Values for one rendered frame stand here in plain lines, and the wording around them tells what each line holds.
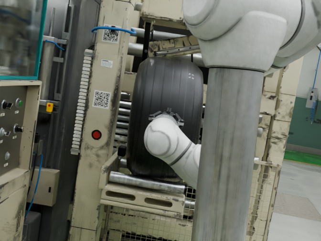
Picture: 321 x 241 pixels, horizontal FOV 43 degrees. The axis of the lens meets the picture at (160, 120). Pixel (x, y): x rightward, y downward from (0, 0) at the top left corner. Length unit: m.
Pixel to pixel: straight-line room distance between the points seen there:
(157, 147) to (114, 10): 0.83
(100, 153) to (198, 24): 1.23
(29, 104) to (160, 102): 0.53
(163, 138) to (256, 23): 0.55
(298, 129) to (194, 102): 9.61
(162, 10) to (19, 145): 0.93
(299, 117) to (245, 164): 10.42
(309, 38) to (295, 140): 10.38
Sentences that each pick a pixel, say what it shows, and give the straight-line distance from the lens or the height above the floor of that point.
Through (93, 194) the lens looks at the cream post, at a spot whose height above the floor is 0.79.
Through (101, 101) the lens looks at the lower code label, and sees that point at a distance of 1.81.
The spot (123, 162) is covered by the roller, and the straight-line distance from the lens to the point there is 2.04.
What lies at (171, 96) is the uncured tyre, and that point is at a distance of 1.61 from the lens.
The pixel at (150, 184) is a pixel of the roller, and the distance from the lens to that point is 1.75.
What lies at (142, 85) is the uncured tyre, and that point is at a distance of 1.64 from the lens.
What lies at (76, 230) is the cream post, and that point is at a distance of 1.96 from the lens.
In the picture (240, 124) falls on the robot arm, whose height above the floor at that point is 1.30.
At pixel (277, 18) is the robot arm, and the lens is 0.73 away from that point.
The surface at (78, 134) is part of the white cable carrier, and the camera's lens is 1.89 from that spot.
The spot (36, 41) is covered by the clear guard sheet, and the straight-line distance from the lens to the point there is 1.67.
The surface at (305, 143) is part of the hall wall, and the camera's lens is 11.24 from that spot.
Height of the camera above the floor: 1.36
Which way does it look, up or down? 6 degrees down
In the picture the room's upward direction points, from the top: 9 degrees clockwise
